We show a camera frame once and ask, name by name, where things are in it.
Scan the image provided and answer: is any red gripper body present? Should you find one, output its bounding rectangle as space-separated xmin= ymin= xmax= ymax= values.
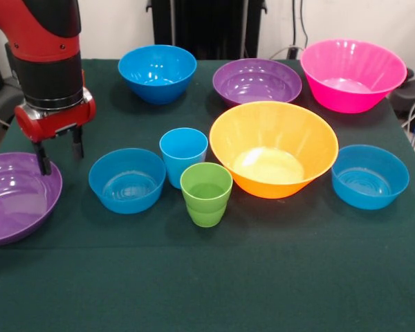
xmin=14 ymin=87 xmax=98 ymax=144

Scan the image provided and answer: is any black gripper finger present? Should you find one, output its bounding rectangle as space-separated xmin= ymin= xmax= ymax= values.
xmin=71 ymin=125 xmax=85 ymax=160
xmin=31 ymin=139 xmax=53 ymax=177

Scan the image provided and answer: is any purple plastic bowl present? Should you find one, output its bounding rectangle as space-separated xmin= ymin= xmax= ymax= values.
xmin=0 ymin=151 xmax=64 ymax=248
xmin=212 ymin=57 xmax=303 ymax=108

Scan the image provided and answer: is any shallow blue plastic bowl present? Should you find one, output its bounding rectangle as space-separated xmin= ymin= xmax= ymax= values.
xmin=331 ymin=144 xmax=410 ymax=211
xmin=88 ymin=147 xmax=167 ymax=215

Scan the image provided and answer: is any light blue plastic cup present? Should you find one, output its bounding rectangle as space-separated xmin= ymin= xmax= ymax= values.
xmin=158 ymin=127 xmax=209 ymax=190

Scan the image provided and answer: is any deep blue plastic bowl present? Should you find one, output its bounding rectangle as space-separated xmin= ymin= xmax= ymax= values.
xmin=118 ymin=44 xmax=198 ymax=106

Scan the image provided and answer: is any green plastic cup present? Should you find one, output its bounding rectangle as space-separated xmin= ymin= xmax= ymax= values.
xmin=179 ymin=162 xmax=234 ymax=228

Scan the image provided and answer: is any dark green tablecloth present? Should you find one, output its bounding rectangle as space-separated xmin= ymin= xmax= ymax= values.
xmin=0 ymin=58 xmax=415 ymax=332

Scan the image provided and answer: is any orange plastic bowl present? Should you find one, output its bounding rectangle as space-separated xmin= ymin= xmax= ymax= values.
xmin=208 ymin=100 xmax=340 ymax=200

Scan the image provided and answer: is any pink plastic bowl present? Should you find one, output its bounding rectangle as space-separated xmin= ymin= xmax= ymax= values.
xmin=299 ymin=39 xmax=408 ymax=115

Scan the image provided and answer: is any black rounded equipment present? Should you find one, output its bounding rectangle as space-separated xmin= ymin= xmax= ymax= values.
xmin=389 ymin=68 xmax=415 ymax=119

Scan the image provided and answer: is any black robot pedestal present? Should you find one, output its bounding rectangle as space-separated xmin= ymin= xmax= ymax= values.
xmin=147 ymin=0 xmax=268 ymax=59

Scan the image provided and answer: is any grey cable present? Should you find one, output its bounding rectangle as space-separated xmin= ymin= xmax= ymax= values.
xmin=269 ymin=44 xmax=304 ymax=60

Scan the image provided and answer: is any black wall cable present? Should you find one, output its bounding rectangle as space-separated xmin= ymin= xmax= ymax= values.
xmin=291 ymin=0 xmax=297 ymax=48
xmin=299 ymin=0 xmax=309 ymax=46

